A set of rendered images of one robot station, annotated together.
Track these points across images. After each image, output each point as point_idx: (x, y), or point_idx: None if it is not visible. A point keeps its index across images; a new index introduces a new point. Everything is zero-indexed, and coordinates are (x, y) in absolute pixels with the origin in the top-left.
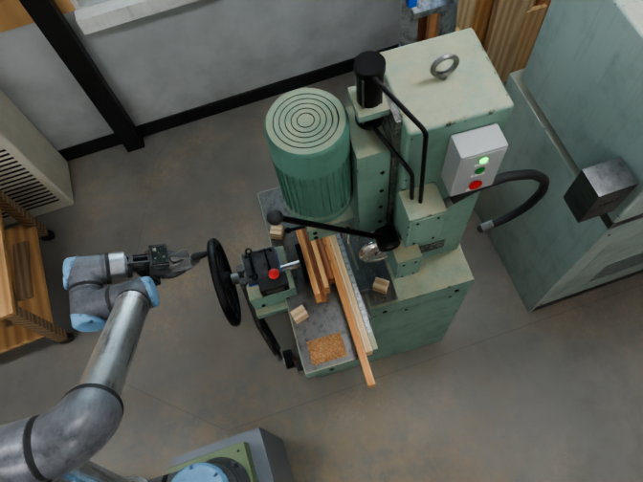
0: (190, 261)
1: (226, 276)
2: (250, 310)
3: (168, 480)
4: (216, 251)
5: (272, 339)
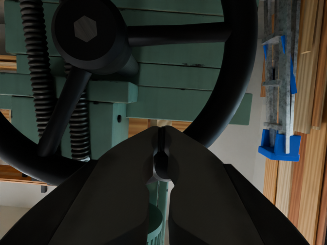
0: (168, 135)
1: (102, 74)
2: (23, 10)
3: None
4: (222, 38)
5: None
